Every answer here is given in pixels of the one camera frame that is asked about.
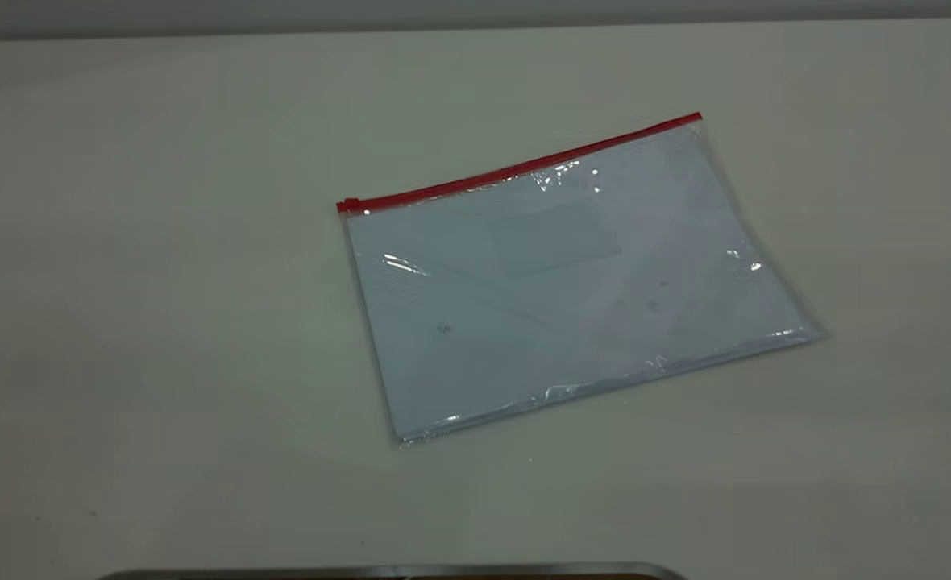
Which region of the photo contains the transparent zip bag red strip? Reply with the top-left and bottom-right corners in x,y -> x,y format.
335,112 -> 830,449

